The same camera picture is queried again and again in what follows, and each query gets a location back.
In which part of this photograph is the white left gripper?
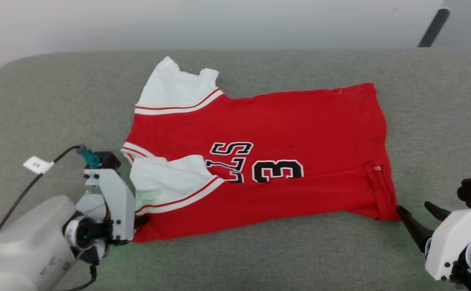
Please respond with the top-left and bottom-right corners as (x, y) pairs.
(64, 169), (150, 263)

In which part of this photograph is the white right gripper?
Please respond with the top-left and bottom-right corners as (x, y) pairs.
(396, 201), (471, 281)

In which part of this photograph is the red and white basketball jersey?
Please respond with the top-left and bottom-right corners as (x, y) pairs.
(120, 56), (402, 243)

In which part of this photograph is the slanted metal stand leg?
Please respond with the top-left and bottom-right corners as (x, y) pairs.
(417, 8), (450, 48)

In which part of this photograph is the black cable with teal plug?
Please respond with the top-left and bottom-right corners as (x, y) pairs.
(0, 145), (101, 259)

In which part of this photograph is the white paper cable tag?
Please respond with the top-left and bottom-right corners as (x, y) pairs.
(23, 156), (54, 175)

